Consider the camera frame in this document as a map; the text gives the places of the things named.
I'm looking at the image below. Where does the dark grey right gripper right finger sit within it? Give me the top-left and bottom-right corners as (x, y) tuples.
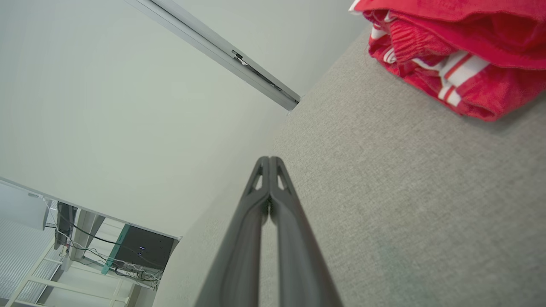
(269, 156), (344, 307)

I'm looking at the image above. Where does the grey metal partition post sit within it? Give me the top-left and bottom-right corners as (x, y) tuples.
(124, 0), (302, 112)

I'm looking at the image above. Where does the red basketball jersey white trim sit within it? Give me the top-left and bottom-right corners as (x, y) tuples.
(369, 26), (546, 122)

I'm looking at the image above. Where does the grey fabric sofa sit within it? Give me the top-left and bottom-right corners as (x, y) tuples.
(151, 23), (546, 307)

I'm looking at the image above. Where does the black computer box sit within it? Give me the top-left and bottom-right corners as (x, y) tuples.
(113, 224), (177, 271)

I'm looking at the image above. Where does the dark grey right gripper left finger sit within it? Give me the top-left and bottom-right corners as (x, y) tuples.
(194, 156), (270, 307)

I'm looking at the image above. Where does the black hanging device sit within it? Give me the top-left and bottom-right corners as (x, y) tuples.
(55, 202), (79, 250)

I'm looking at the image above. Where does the red shorts white side stripe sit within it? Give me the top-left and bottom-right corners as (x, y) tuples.
(350, 0), (546, 71)

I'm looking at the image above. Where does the white metal rack frame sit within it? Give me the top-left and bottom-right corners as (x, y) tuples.
(5, 239), (142, 307)

